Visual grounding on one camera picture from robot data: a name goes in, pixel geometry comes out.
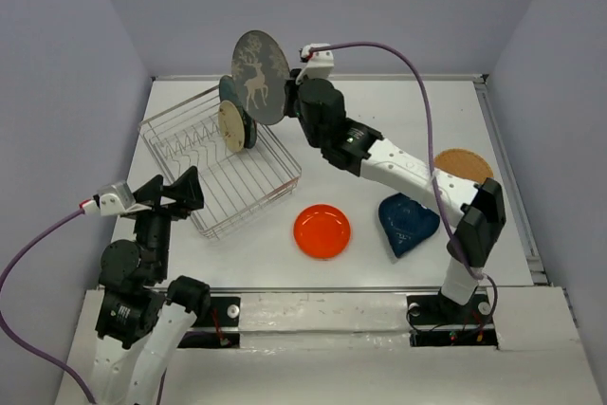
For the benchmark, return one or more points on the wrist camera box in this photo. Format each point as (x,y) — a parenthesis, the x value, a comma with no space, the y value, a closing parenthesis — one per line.
(114,199)
(317,63)

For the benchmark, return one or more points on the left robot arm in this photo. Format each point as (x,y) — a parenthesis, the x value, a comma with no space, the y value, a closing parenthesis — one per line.
(139,328)

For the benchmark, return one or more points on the dark blue leaf dish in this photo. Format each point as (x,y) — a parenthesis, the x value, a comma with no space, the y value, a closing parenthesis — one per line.
(406,223)

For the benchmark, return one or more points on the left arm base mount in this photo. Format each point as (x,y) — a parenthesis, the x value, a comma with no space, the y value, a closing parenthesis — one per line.
(219,328)

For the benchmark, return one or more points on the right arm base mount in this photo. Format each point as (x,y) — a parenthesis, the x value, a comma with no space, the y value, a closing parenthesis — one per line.
(435,322)

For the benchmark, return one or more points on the grey deer plate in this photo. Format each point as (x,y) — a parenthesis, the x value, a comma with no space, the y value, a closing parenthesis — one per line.
(260,69)

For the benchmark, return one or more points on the cream patterned small plate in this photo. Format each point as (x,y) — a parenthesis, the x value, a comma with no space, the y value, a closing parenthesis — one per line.
(231,126)

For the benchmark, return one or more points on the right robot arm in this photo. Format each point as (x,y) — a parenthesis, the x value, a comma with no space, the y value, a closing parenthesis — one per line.
(474,213)

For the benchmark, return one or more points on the teal glazed plate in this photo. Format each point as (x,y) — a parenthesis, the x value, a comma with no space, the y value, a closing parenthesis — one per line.
(228,92)

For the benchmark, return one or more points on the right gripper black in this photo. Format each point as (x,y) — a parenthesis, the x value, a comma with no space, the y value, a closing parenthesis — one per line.
(294,91)

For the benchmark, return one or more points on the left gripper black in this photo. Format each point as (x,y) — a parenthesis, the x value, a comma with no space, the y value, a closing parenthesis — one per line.
(188,188)

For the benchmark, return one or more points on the woven bamboo plate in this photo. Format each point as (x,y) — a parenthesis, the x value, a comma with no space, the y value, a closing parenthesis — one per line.
(464,163)

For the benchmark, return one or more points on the orange plate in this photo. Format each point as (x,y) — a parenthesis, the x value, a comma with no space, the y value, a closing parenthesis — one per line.
(322,231)

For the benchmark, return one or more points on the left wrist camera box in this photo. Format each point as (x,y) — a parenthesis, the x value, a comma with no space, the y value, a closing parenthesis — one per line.
(114,199)

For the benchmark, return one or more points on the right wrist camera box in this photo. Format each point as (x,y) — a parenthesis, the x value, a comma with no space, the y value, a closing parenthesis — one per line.
(317,63)

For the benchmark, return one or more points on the wire dish rack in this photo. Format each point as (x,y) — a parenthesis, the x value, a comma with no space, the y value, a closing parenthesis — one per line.
(235,185)

